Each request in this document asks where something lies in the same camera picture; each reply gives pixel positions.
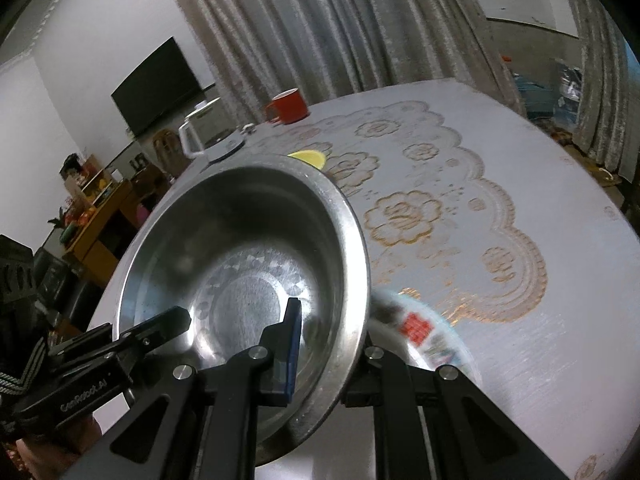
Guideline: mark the pink container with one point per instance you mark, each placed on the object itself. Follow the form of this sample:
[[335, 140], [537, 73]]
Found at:
[[143, 212]]

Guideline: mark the narrow beige curtain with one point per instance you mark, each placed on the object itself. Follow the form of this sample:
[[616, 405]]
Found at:
[[605, 85]]

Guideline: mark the wooden desktop shelf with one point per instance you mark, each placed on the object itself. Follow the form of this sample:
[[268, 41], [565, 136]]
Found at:
[[92, 180]]

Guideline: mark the carved wooden chair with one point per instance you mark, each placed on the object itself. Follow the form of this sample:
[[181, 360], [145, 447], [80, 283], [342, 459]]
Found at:
[[167, 152]]

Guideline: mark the wooden tv cabinet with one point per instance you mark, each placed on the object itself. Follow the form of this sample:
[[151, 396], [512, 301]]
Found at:
[[100, 230]]

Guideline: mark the person's left hand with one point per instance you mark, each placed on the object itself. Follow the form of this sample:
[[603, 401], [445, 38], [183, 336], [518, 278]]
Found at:
[[80, 427]]

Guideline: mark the black leather sofa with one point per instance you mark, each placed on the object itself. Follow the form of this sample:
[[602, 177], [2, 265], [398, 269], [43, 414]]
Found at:
[[75, 300]]

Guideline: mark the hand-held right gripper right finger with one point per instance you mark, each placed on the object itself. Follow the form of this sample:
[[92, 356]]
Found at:
[[395, 385]]

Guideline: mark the person's left forearm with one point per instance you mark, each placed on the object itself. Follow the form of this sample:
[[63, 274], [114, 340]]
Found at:
[[15, 375]]

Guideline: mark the red mug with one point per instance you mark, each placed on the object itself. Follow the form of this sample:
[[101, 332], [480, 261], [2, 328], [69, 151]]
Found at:
[[290, 107]]

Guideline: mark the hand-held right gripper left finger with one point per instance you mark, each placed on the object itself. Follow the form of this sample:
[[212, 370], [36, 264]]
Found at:
[[290, 345]]

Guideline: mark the yellow bowl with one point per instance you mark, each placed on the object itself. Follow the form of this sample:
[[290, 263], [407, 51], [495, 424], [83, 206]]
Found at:
[[310, 158]]

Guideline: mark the pile of plastic bags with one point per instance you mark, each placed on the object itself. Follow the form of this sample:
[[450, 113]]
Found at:
[[570, 90]]

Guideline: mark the stainless steel bowl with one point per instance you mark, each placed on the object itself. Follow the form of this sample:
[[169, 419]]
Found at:
[[225, 240]]

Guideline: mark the wide beige curtain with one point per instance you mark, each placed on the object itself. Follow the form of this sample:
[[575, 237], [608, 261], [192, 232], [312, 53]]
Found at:
[[325, 25]]

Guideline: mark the large patterned white plate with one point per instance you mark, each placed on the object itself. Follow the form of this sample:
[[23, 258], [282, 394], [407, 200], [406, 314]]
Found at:
[[425, 330]]

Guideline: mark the blue crate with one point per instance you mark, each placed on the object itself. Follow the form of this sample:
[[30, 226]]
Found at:
[[532, 95]]

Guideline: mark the white electric kettle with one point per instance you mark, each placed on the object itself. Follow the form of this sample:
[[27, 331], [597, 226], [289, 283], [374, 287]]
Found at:
[[210, 130]]

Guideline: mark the black wall television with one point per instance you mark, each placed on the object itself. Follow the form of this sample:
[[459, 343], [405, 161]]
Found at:
[[155, 87]]

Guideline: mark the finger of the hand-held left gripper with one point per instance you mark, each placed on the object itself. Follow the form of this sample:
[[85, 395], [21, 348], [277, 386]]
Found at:
[[155, 330]]

